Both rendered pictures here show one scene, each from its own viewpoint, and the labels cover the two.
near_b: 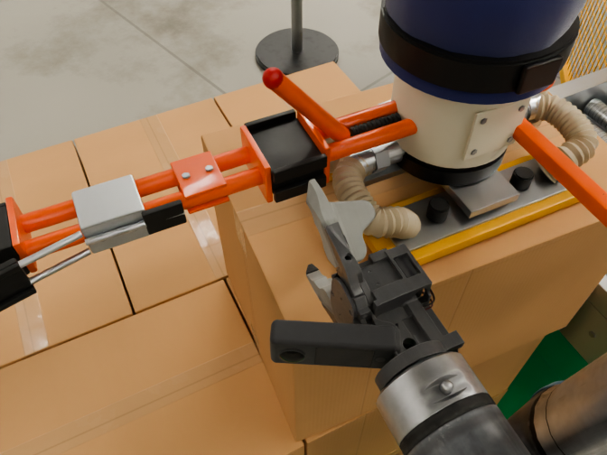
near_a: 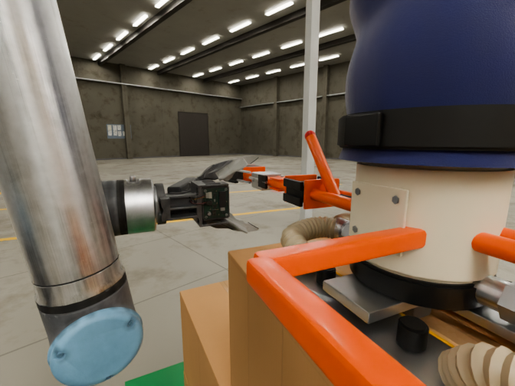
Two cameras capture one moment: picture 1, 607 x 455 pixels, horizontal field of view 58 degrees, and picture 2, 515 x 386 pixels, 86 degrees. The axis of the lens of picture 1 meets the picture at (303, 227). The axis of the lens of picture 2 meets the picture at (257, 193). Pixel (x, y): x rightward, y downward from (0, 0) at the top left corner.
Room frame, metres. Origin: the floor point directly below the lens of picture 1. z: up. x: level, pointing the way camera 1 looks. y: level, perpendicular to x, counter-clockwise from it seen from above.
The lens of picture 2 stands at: (0.38, -0.56, 1.18)
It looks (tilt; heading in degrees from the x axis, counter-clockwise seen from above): 11 degrees down; 90
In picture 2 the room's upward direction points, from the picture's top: straight up
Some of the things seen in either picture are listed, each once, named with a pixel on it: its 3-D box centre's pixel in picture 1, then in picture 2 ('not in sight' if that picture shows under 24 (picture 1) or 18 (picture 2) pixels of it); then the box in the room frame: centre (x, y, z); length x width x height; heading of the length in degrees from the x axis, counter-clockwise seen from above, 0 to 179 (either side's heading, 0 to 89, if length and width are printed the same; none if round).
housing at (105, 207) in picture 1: (112, 213); (266, 180); (0.41, 0.22, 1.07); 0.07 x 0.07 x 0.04; 25
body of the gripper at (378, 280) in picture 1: (389, 319); (192, 201); (0.27, -0.08, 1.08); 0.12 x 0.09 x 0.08; 25
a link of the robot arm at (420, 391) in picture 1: (429, 394); (142, 203); (0.19, -0.11, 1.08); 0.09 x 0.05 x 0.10; 115
